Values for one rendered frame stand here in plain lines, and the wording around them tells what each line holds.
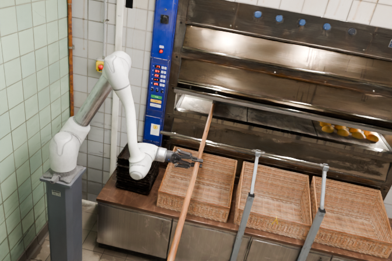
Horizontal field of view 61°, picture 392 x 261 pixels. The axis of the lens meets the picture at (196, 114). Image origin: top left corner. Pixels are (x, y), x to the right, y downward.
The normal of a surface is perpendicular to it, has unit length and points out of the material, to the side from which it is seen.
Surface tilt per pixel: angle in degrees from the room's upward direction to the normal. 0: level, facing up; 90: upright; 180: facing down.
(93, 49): 90
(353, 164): 70
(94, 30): 90
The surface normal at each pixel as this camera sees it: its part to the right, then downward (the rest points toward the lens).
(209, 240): -0.15, 0.42
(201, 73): -0.09, 0.09
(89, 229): 0.15, -0.88
